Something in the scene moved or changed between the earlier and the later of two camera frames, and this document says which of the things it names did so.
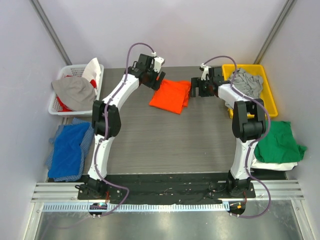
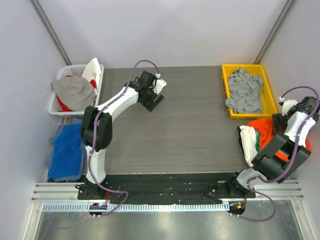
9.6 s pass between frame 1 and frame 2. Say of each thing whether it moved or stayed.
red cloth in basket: stayed
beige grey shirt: stayed
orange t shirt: moved
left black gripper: moved
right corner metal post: stayed
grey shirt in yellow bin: stayed
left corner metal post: stayed
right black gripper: moved
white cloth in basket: stayed
